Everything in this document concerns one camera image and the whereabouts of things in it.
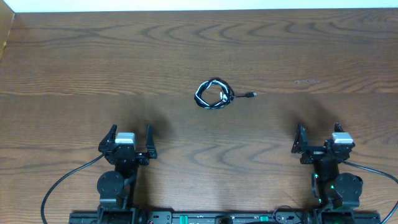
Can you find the cardboard box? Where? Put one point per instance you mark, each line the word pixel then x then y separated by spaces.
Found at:
pixel 7 16

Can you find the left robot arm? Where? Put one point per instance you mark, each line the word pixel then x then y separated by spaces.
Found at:
pixel 116 187

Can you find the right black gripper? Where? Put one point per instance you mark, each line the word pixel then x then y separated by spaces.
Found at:
pixel 314 153

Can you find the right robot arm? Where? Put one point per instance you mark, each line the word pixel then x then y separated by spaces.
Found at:
pixel 339 190

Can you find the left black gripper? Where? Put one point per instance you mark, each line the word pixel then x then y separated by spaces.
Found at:
pixel 126 152

